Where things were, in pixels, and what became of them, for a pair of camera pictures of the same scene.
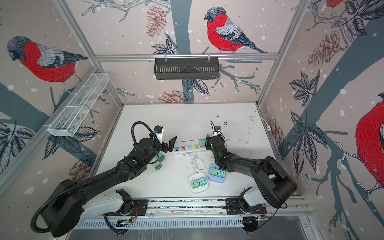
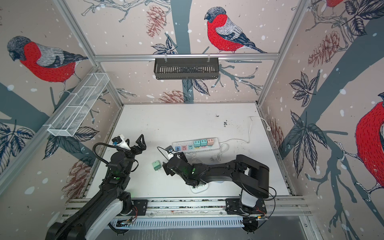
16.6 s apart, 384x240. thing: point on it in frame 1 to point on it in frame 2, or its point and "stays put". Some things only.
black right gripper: [209, 141] to [168, 164]
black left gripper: [171, 142] to [142, 146]
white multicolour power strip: [187, 147] stays put
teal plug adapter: [202, 142] stays put
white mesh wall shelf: [68, 121] stays put
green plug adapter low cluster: [157, 165] stays put
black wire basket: [186, 69] stays put
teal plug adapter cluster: [161, 157] to [197, 143]
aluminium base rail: [208, 208] stays put
